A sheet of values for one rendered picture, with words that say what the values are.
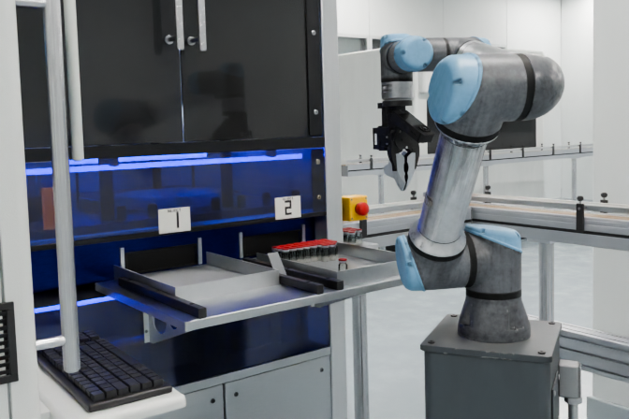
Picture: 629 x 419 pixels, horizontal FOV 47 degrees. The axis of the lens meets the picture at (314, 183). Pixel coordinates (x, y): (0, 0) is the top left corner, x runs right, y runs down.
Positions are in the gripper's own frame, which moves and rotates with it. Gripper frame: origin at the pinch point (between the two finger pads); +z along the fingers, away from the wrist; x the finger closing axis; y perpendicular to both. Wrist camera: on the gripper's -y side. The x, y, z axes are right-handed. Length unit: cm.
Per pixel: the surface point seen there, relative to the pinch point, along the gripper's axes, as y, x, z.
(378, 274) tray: 1.2, 7.8, 20.4
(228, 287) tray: 12.1, 41.5, 20.0
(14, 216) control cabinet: -18, 92, -3
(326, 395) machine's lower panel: 39, -4, 63
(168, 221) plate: 38, 43, 7
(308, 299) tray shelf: -1.7, 30.0, 22.1
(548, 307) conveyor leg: 24, -86, 49
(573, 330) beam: 14, -87, 55
